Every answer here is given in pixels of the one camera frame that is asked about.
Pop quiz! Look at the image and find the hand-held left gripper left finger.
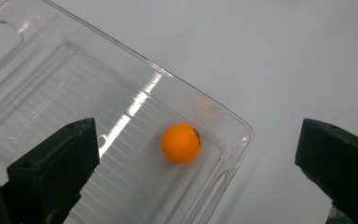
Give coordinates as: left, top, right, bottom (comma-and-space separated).
7, 118, 101, 224

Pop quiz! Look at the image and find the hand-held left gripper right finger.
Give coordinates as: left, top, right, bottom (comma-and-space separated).
295, 118, 358, 224

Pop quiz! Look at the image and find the clear plastic tray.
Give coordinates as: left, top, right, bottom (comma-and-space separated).
0, 0, 255, 224

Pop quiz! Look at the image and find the orange ping pong ball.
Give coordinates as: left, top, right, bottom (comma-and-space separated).
159, 121, 202, 165

